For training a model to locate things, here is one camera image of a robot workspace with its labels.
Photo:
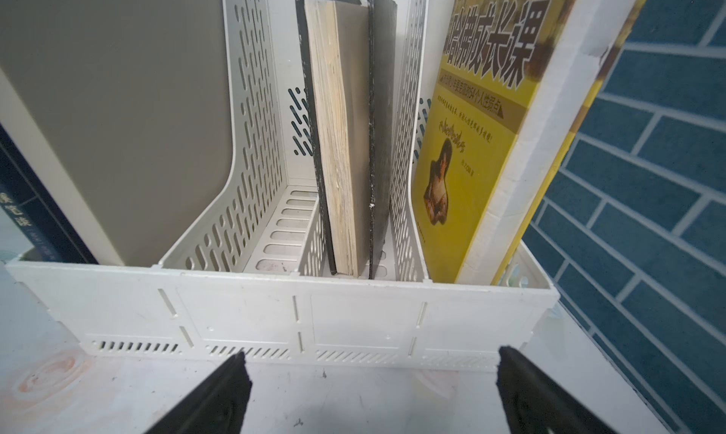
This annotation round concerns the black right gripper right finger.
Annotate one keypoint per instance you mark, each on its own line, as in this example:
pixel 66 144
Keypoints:
pixel 535 403

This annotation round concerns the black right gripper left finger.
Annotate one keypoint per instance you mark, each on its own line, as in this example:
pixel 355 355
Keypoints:
pixel 217 405

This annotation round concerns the white perforated file organizer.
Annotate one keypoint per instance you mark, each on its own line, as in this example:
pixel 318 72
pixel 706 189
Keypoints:
pixel 250 275

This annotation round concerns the dark blue book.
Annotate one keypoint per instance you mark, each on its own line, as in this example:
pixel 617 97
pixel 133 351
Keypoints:
pixel 33 210

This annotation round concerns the grey folder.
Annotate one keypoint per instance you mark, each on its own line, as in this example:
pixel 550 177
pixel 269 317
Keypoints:
pixel 122 109

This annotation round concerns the yellow cover book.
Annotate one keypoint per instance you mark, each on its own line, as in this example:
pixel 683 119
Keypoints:
pixel 516 79

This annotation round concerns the old black cover book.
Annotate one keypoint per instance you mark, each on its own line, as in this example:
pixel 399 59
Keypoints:
pixel 348 59

